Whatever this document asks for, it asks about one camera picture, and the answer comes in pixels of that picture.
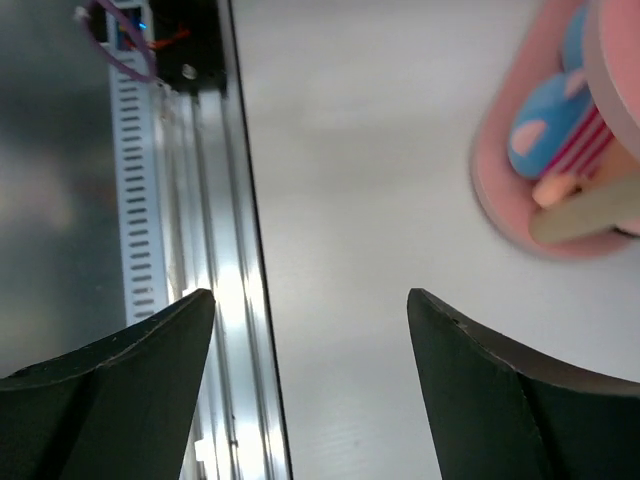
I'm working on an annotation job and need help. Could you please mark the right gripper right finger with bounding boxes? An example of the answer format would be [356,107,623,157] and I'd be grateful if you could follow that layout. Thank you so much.
[407,289,639,479]

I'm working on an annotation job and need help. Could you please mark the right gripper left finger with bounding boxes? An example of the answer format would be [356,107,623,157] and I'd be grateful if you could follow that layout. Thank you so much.
[1,289,215,479]

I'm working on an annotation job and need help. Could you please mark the peach-faced boy plush doll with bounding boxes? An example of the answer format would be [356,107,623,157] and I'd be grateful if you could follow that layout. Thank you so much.
[560,4,588,73]

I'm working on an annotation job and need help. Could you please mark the pink three-tier wooden shelf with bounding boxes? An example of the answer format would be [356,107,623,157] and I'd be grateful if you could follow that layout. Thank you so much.
[470,1,632,261]

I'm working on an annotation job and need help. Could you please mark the aluminium front rail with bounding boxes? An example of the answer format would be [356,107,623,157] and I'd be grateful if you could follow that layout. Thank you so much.
[156,1,292,479]

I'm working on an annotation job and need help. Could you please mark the slotted grey cable duct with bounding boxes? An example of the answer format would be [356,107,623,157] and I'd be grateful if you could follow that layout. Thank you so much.
[109,66,169,325]

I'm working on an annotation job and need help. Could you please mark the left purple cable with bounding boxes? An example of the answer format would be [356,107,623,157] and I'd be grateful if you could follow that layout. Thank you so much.
[74,0,161,84]

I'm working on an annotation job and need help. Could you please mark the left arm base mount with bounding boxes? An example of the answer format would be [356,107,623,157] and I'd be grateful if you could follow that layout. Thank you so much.
[149,0,227,93]

